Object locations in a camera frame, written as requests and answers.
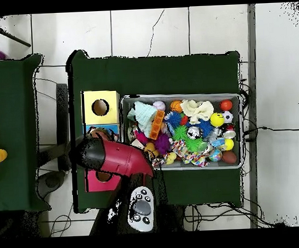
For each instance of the orange plastic compartment tray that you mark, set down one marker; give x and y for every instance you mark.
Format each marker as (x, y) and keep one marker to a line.
(157, 125)

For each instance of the small soccer ball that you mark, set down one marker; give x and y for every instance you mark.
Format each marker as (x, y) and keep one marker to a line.
(227, 116)

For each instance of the small orange basketball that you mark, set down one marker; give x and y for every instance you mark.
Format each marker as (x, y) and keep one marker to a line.
(176, 106)

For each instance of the cream waffle cloth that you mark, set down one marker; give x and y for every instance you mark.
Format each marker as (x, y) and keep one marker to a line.
(198, 110)

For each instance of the small brown football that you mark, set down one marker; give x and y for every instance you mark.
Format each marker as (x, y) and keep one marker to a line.
(229, 157)

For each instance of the dark green table cloth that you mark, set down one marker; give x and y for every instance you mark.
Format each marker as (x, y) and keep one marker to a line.
(14, 134)
(152, 74)

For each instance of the black metal stand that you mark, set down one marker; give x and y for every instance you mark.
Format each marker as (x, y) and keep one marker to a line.
(62, 120)

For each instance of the wooden box with three holes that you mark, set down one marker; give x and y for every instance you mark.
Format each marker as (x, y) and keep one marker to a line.
(109, 119)

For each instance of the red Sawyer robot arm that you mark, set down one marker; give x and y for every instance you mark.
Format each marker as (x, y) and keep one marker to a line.
(123, 157)

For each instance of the shallow silver mesh bin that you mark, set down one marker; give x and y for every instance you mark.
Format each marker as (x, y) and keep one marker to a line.
(225, 95)

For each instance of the yellow smiley ball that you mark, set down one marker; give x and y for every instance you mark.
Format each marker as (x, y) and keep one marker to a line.
(216, 120)

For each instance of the plain orange ball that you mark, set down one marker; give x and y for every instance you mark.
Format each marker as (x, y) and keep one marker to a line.
(226, 105)

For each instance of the black tripod leg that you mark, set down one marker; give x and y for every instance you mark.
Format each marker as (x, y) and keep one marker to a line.
(12, 36)

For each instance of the small white baseball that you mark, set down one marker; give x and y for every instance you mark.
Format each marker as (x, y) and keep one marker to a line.
(159, 105)

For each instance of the light blue knitted cloth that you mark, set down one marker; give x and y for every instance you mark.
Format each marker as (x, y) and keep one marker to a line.
(144, 114)

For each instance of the dark gray round base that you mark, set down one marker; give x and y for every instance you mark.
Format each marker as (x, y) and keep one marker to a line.
(51, 181)

